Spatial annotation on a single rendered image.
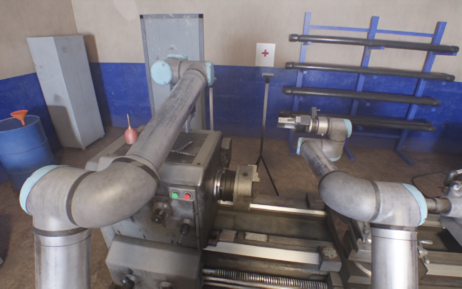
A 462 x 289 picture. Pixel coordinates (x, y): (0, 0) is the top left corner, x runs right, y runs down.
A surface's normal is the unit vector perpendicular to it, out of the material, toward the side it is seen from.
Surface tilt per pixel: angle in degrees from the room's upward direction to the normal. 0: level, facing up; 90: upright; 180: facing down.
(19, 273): 0
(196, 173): 45
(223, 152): 90
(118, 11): 90
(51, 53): 90
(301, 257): 36
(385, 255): 65
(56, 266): 70
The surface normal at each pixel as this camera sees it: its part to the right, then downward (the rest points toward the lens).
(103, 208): 0.41, 0.15
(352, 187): -0.49, -0.59
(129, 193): 0.62, 0.03
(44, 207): -0.12, 0.08
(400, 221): -0.36, -0.27
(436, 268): -0.07, -0.46
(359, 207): -0.53, 0.12
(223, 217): 0.02, -0.89
